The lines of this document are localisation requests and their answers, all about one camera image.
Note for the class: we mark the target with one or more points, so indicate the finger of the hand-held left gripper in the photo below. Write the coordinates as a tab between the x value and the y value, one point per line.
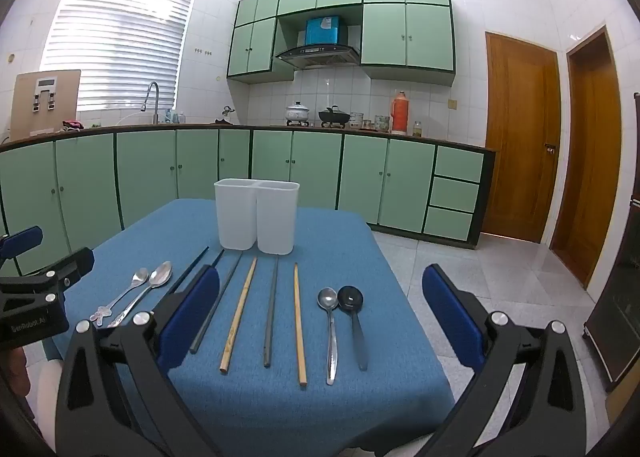
25	239
75	262

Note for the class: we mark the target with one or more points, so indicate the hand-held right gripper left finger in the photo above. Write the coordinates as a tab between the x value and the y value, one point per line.
192	317

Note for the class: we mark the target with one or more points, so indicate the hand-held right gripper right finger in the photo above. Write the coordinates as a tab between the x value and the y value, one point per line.
450	317

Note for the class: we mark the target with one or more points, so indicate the black chopstick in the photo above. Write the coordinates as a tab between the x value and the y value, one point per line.
218	258
192	265

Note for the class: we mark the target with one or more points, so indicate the large silver spoon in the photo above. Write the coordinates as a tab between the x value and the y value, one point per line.
161	273

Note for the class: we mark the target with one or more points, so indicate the grey chopstick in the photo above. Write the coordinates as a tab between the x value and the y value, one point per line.
271	312
215	309

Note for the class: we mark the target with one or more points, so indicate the black spoon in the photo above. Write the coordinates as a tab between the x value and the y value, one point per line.
350	298

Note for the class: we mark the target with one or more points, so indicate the wooden chopstick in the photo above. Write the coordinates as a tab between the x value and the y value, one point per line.
239	312
299	322

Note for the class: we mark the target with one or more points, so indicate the white plastic utensil holder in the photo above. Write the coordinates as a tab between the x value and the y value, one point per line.
277	219
236	217

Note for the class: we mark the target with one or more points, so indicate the plain silver spoon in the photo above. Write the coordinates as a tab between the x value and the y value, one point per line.
327	298

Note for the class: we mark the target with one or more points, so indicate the person's left forearm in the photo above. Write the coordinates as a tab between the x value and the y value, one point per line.
11	372

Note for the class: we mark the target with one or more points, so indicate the blue tablecloth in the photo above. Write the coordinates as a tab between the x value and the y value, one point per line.
390	287

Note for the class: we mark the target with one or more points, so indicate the red cloth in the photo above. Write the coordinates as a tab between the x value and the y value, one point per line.
72	125

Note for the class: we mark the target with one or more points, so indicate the cardboard box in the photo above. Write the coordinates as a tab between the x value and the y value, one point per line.
65	97

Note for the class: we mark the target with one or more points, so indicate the chrome kitchen faucet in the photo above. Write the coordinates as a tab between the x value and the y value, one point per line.
157	107

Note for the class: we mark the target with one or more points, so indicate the small glass jar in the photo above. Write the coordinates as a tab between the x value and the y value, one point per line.
417	129

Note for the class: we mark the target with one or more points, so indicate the wooden door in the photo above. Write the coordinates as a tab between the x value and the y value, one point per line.
520	137
595	162

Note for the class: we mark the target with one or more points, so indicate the green base cabinets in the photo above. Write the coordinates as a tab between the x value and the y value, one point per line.
315	167

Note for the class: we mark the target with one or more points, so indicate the patterned ceramic jar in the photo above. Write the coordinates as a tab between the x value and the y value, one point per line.
382	123

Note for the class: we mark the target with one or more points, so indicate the silver kettle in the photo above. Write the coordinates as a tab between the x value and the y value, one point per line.
228	113

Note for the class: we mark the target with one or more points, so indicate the orange thermos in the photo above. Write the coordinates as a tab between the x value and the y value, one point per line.
400	114

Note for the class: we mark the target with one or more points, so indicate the patterned ceramic cup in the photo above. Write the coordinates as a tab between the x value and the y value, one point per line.
356	120

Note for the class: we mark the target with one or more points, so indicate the white window blinds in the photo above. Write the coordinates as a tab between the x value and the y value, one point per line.
120	37

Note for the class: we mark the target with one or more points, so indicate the white cooking pot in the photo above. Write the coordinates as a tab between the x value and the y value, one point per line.
298	113

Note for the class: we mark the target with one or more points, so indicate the black wok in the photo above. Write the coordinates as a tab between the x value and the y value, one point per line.
334	116

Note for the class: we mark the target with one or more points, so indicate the black range hood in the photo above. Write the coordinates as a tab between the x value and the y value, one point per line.
320	55

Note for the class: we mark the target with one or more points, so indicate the blue box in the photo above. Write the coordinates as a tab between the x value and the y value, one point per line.
325	29

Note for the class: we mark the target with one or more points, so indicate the green wall cabinets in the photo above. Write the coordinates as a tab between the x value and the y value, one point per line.
430	32

